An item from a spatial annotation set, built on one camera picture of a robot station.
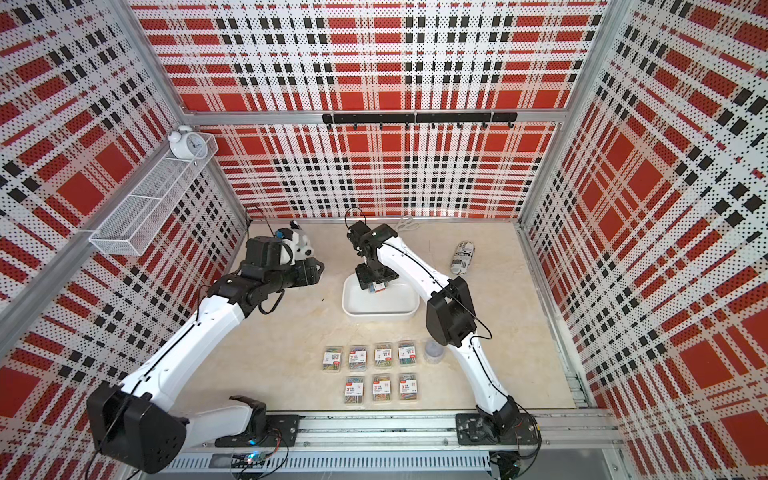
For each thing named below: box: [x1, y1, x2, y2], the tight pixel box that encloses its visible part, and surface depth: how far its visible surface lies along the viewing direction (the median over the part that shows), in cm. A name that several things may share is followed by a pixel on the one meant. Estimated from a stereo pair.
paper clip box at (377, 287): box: [369, 282, 386, 293], surface depth 91 cm
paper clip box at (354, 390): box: [344, 376, 365, 404], surface depth 80 cm
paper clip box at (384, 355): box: [374, 342, 395, 369], surface depth 86 cm
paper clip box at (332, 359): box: [322, 346, 343, 373], surface depth 85 cm
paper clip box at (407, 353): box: [398, 340, 416, 367], surface depth 86 cm
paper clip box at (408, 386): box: [399, 372, 418, 401], surface depth 80 cm
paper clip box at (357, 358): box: [348, 345, 367, 372], surface depth 85 cm
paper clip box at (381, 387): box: [372, 374, 392, 402], surface depth 80 cm
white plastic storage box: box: [342, 273, 420, 319], surface depth 97 cm
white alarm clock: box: [168, 125, 209, 160], surface depth 83 cm
